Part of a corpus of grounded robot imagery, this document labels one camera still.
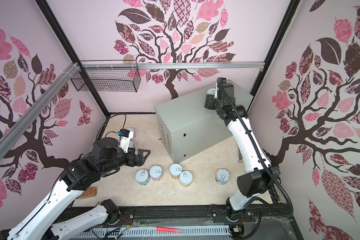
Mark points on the green label can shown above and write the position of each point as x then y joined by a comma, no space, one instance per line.
211,91

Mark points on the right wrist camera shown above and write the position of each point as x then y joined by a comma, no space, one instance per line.
221,80

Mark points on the orange plastic package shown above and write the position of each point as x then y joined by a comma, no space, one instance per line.
89,193

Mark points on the grey metal cabinet box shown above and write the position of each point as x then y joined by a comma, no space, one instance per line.
187,127

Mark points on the pink orange label can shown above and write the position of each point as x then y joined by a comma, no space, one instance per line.
156,173

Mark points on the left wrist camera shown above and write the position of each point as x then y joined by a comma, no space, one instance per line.
124,142

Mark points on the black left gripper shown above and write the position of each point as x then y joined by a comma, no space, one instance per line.
140,161

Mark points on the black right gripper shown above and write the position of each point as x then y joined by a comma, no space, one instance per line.
209,102

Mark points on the light blue label can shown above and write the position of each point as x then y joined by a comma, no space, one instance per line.
142,177

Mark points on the orange red label can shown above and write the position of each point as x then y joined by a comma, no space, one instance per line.
175,171

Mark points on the teal white label can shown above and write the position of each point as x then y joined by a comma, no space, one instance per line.
131,144

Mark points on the red pen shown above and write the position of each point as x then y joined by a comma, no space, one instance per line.
170,230

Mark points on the grey blue label can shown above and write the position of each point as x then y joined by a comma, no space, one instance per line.
222,176

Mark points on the aluminium rail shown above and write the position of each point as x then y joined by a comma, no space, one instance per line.
15,132
159,66

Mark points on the black wire basket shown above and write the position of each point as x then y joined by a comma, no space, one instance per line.
107,78

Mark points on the aluminium rail left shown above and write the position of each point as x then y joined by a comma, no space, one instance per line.
15,132

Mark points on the aluminium rail back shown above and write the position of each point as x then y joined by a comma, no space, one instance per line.
159,66

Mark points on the yellow label can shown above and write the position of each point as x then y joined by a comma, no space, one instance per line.
186,178

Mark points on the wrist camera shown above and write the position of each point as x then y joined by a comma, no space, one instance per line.
124,142
221,80

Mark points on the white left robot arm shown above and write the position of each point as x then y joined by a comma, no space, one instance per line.
105,158

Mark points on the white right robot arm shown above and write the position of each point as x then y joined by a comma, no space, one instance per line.
260,176

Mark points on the metal tongs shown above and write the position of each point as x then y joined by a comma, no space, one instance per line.
240,156

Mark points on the white slotted cable duct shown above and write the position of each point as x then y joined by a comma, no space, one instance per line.
151,233

